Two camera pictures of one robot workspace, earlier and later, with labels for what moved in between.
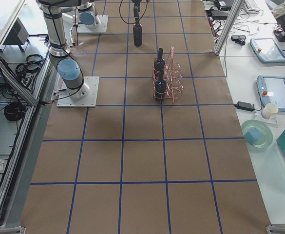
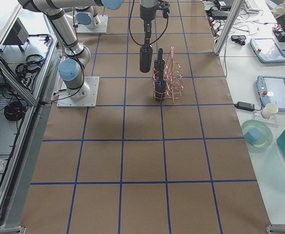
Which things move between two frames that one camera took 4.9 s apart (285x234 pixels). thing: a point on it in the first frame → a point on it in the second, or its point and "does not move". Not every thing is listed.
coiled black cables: (15, 111) does not move
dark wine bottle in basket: (160, 87) does not move
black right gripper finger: (136, 9) → (147, 14)
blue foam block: (253, 135) does not move
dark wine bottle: (137, 32) → (145, 58)
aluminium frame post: (228, 26) does not move
